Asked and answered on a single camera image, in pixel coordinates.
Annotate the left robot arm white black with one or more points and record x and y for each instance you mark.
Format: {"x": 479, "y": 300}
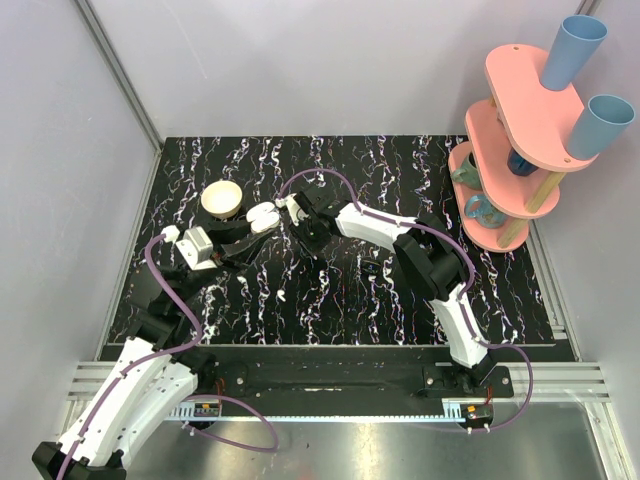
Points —
{"x": 161, "y": 366}

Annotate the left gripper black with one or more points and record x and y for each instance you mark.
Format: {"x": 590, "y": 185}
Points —
{"x": 220, "y": 245}

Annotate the green ceramic mug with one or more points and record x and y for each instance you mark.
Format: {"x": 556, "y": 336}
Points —
{"x": 467, "y": 174}

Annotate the black marble mat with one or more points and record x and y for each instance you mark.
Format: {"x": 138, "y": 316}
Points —
{"x": 329, "y": 301}

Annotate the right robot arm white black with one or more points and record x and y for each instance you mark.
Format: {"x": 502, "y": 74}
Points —
{"x": 434, "y": 266}

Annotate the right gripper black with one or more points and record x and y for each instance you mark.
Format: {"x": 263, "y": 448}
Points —
{"x": 313, "y": 248}

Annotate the dark blue cup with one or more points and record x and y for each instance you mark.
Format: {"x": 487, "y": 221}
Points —
{"x": 518, "y": 165}

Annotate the black earbud charging case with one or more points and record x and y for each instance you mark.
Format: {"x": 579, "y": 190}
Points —
{"x": 370, "y": 267}

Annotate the blue cup front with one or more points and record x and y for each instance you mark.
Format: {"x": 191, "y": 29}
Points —
{"x": 602, "y": 120}

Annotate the white earbud case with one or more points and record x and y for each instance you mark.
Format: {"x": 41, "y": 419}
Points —
{"x": 264, "y": 216}

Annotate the blue patterned mug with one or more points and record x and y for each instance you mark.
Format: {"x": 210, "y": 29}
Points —
{"x": 479, "y": 208}

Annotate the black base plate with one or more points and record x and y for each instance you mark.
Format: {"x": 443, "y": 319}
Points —
{"x": 411, "y": 369}

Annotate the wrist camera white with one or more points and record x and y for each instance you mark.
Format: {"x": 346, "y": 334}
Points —
{"x": 194, "y": 245}
{"x": 290, "y": 204}

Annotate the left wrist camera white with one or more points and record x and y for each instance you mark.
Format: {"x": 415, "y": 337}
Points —
{"x": 194, "y": 245}

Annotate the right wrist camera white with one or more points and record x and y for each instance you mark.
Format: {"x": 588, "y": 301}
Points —
{"x": 290, "y": 204}

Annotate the pink three tier shelf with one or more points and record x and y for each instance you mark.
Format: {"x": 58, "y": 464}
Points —
{"x": 519, "y": 114}

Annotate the blue cup rear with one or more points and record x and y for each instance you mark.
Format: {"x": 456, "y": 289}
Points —
{"x": 576, "y": 41}

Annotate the cream round bowl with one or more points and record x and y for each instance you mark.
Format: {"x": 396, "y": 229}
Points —
{"x": 222, "y": 199}

